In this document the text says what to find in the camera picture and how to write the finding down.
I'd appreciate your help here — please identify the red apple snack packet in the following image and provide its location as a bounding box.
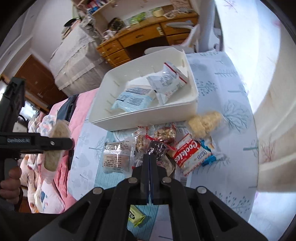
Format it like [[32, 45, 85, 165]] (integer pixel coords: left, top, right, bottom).
[[147, 61, 189, 105]]

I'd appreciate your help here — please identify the grey office chair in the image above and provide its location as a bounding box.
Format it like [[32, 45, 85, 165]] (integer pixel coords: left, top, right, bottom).
[[143, 0, 224, 55]]

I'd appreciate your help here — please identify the dark date walnut packet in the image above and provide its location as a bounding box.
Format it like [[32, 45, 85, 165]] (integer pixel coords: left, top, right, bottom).
[[145, 136, 175, 162]]

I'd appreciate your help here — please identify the white plastic storage bin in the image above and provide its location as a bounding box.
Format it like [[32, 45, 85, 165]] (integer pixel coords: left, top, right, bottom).
[[89, 47, 198, 131]]

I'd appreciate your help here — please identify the tree pattern tablecloth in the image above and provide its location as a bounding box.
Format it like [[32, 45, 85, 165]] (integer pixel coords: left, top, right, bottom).
[[68, 52, 258, 220]]

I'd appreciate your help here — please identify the lace covered cabinet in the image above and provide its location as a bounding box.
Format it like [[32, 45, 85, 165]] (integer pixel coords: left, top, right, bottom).
[[49, 15, 111, 96]]

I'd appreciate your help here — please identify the round rice cake packet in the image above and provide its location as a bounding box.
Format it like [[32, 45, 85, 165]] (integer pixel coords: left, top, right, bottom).
[[42, 120, 73, 172]]

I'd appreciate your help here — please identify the yellow green candy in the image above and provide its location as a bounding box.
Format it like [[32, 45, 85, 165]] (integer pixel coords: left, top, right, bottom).
[[128, 205, 146, 227]]

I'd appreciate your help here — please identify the left hand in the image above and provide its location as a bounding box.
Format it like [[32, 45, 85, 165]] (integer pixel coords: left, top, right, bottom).
[[1, 166, 22, 204]]

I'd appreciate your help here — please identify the light blue snack packet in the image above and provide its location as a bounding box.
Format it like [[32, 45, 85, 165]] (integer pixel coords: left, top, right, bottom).
[[111, 85, 156, 113]]

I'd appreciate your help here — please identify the nut date candy packet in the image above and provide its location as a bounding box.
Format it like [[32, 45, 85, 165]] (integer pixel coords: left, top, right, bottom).
[[134, 123, 177, 153]]

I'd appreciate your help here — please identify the wooden desk with drawers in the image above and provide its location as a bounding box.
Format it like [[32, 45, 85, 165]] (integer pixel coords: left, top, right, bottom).
[[97, 13, 199, 68]]

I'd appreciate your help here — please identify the beige soda cracker packet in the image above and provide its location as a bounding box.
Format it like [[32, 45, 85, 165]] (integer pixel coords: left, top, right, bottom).
[[132, 153, 175, 176]]

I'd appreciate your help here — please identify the red white cookies packet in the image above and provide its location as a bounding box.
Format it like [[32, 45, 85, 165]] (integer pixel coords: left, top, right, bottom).
[[169, 134, 227, 176]]

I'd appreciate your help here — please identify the teal striped placemat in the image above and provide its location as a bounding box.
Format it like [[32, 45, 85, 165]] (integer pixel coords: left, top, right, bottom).
[[94, 129, 159, 240]]

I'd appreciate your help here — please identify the pink bed quilt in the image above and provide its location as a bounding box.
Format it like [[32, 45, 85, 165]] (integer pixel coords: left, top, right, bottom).
[[20, 89, 97, 214]]

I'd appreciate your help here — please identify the clear printed biscuit packet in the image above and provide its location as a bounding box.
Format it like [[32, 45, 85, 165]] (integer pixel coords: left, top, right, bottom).
[[102, 138, 135, 176]]

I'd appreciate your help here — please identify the brown wooden door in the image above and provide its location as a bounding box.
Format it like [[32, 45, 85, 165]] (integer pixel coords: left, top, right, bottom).
[[15, 55, 68, 107]]

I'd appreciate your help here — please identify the yellow rice cracker packet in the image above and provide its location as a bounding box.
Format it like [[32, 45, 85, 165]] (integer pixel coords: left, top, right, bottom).
[[186, 111, 227, 139]]

